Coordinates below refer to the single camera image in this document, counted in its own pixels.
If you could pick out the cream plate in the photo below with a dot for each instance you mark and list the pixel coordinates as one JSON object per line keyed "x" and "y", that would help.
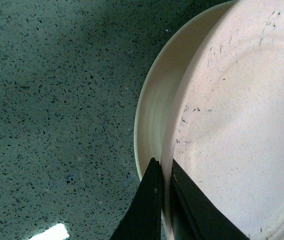
{"x": 162, "y": 82}

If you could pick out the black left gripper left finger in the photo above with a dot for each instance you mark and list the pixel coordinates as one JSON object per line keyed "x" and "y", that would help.
{"x": 143, "y": 218}

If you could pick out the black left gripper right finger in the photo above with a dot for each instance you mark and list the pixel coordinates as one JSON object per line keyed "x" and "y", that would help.
{"x": 193, "y": 216}

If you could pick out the pink plate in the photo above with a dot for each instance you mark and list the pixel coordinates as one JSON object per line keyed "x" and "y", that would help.
{"x": 226, "y": 127}

